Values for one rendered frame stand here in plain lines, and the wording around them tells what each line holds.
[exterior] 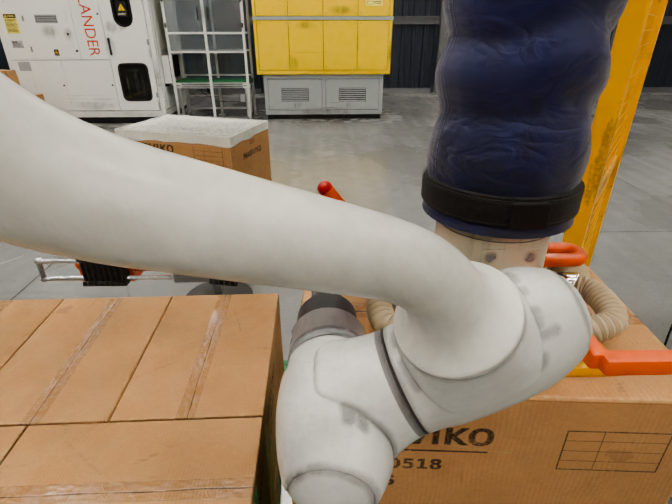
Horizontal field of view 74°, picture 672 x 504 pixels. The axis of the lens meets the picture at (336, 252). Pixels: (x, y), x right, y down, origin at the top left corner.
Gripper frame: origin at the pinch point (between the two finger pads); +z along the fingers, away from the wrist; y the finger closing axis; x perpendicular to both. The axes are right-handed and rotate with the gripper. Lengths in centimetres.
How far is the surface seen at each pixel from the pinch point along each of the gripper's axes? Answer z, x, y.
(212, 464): 8, -26, 58
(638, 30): 41, 69, -33
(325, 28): 723, 17, -32
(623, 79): 41, 69, -23
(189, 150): 140, -58, 17
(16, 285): 184, -190, 112
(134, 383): 35, -54, 58
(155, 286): 179, -103, 111
